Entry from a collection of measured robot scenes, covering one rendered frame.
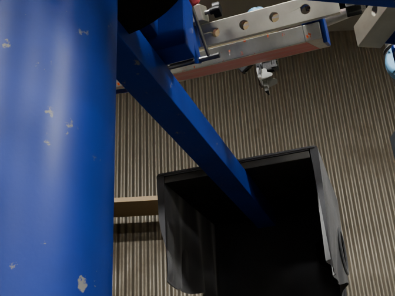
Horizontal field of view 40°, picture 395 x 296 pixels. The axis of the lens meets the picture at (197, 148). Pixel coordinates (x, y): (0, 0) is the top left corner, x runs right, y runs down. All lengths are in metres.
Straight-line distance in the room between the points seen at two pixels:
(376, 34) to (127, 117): 3.31
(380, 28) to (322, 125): 3.19
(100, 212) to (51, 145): 0.07
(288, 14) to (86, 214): 0.83
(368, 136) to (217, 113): 1.17
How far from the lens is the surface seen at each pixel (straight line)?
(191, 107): 1.06
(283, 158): 1.41
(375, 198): 4.10
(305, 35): 1.29
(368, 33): 1.09
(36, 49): 0.51
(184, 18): 0.97
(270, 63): 2.21
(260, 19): 1.22
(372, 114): 4.39
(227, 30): 1.23
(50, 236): 0.45
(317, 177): 1.38
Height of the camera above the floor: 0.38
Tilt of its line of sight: 25 degrees up
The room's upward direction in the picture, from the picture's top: 3 degrees counter-clockwise
